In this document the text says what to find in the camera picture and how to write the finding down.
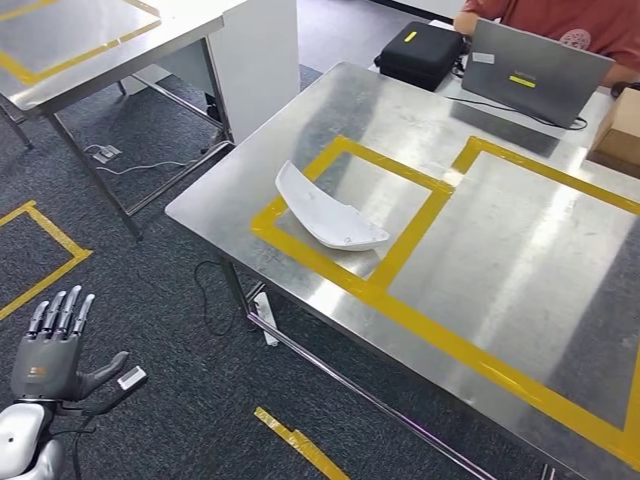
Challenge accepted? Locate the grey laptop computer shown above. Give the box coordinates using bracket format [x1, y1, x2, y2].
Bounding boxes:
[460, 18, 617, 130]

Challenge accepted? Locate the thin black floor cable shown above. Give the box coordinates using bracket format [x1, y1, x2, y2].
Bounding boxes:
[193, 259, 257, 338]

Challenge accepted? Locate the steel table with thin legs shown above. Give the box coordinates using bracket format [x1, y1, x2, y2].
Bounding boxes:
[0, 0, 248, 244]

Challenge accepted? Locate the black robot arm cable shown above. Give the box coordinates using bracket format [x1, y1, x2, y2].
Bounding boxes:
[50, 417, 97, 480]

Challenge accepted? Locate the black zip carry case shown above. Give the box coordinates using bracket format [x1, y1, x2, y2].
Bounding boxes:
[374, 21, 466, 93]

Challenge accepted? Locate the white cabinet panel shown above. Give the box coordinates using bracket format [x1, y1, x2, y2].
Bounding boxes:
[122, 0, 301, 146]

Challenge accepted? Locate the stainless steel workbench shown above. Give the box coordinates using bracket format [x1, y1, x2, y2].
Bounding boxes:
[165, 60, 640, 480]

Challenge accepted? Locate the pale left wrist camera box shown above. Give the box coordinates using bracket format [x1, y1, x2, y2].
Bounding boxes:
[117, 365, 149, 393]

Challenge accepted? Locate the white floor socket cable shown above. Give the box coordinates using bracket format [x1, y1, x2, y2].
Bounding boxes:
[82, 140, 221, 178]

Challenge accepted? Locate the person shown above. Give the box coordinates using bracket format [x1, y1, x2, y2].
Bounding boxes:
[454, 0, 640, 89]

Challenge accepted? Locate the brown cardboard box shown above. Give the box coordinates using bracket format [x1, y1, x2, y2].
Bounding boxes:
[586, 87, 640, 181]

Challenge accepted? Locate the small grey floor socket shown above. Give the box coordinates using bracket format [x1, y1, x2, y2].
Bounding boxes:
[92, 144, 123, 166]

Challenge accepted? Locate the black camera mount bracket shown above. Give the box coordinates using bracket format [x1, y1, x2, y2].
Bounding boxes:
[54, 377, 149, 419]

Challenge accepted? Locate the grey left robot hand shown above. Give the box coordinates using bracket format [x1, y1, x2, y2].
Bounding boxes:
[10, 285, 131, 404]

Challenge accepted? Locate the white power strip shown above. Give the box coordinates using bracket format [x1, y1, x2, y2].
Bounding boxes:
[253, 291, 281, 348]

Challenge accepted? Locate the white curved plastic shell part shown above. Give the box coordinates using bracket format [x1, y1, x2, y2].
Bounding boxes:
[275, 160, 391, 253]

